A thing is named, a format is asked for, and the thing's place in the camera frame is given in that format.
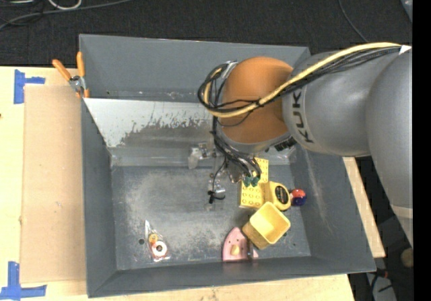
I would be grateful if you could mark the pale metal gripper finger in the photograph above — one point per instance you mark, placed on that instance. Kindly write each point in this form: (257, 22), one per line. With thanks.
(197, 156)
(219, 193)

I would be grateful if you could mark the yellow studded toy brick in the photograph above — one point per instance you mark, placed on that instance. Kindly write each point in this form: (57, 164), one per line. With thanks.
(250, 197)

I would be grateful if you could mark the grey metal bin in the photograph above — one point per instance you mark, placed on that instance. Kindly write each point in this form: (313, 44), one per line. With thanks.
(175, 192)

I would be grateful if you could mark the yellow tape measure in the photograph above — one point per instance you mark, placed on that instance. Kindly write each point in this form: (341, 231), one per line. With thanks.
(280, 196)

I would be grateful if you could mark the pink toy iron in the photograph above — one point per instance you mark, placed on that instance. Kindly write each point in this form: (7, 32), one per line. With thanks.
(234, 245)

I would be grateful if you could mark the yellow square plastic cup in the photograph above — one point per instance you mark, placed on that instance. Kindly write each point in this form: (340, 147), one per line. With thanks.
(267, 225)

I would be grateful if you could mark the red white blue ball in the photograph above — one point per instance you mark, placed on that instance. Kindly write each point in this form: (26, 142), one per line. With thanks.
(298, 197)

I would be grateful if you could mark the clear packet with orange rings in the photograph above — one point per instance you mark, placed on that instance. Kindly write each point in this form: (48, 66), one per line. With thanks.
(157, 247)

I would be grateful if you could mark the brown cardboard board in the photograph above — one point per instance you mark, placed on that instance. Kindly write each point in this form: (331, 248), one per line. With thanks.
(50, 175)

